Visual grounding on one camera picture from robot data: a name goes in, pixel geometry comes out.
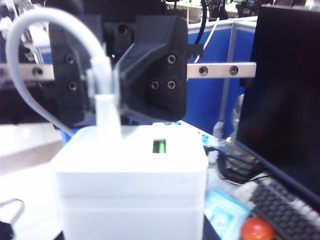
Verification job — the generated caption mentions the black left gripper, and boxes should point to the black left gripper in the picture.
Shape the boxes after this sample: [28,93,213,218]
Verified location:
[0,14,257,122]

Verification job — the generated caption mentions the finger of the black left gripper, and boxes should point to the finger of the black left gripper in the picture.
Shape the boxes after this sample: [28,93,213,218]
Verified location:
[48,14,103,126]

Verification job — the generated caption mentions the white Type-C charging cable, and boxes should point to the white Type-C charging cable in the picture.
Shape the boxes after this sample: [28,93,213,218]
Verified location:
[5,7,124,142]

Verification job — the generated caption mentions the white charging base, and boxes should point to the white charging base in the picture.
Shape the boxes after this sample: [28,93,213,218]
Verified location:
[49,121,209,240]

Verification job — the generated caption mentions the black computer monitor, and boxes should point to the black computer monitor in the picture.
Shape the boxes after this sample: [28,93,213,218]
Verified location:
[234,4,320,210]

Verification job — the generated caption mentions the light blue wet wipes pack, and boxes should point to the light blue wet wipes pack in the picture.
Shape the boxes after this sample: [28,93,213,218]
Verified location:
[204,189,254,240]

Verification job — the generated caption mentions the orange fruit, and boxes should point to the orange fruit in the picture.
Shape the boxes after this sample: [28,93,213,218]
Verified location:
[240,216,275,240]

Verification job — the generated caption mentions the white grey mechanical keyboard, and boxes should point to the white grey mechanical keyboard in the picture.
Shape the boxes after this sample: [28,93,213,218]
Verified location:
[233,178,320,240]

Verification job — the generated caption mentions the thin white hanging cable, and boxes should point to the thin white hanging cable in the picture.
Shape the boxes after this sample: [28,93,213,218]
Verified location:
[193,16,221,64]

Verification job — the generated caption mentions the black monitor cable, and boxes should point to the black monitor cable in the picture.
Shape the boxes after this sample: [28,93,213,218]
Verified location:
[203,144,272,186]

